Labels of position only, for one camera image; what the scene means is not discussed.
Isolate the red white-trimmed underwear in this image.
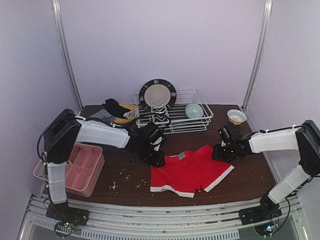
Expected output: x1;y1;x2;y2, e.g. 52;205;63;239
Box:
150;145;234;198

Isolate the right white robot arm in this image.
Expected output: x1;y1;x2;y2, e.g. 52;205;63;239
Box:
212;119;320;210

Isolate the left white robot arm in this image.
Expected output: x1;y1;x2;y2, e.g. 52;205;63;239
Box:
36;108;165;210

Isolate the striped navy underwear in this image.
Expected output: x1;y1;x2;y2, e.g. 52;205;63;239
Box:
89;109;116;125

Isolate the patterned white yellow bowl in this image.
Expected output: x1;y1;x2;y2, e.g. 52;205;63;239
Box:
227;109;247;126

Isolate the white cream sock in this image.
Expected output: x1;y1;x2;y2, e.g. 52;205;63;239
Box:
123;110;136;120

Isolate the black rimmed grey plate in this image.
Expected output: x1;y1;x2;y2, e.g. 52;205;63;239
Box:
138;78;177;111

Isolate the light blue bowl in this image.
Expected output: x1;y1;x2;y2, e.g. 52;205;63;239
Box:
185;103;204;119

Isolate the pink plastic organizer box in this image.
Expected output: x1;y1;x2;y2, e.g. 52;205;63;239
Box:
46;143;105;204

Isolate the white wire dish rack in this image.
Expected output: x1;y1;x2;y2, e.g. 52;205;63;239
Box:
134;88;214;134

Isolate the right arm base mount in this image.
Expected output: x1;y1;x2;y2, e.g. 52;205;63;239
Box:
239;198;291;237

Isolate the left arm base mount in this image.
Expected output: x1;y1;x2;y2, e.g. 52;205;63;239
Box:
46;207;90;239

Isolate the right metal frame post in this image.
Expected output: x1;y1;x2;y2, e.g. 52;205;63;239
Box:
242;0;273;112

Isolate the metal frame post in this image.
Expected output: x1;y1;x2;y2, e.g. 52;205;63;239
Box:
242;0;273;112
51;0;84;112

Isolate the left metal frame post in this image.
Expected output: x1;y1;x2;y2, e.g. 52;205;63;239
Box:
51;0;84;112

